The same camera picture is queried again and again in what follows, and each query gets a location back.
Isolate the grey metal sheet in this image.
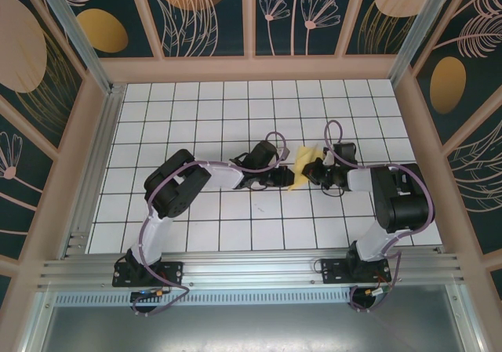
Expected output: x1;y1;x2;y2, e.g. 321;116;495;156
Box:
37;303;471;352

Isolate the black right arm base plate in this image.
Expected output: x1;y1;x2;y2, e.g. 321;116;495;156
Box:
320;257;392;286

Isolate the long aluminium base rail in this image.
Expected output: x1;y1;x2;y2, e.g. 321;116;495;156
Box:
37;252;466;290

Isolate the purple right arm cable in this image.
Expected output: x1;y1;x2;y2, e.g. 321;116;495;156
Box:
323;119;432;314

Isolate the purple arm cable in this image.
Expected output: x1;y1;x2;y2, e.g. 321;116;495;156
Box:
323;119;432;314
139;131;290;317

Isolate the slotted grey cable duct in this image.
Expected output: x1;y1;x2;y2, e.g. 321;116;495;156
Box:
54;292;356;307

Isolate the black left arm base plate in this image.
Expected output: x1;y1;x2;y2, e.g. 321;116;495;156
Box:
112;260;185;288

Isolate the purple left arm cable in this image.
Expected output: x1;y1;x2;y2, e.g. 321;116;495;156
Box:
139;131;290;317

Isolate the aluminium side rail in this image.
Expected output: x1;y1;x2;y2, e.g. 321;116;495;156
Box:
60;85;126;259

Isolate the aluminium corner post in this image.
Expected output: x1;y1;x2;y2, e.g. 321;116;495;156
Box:
31;0;115;94
390;0;460;90

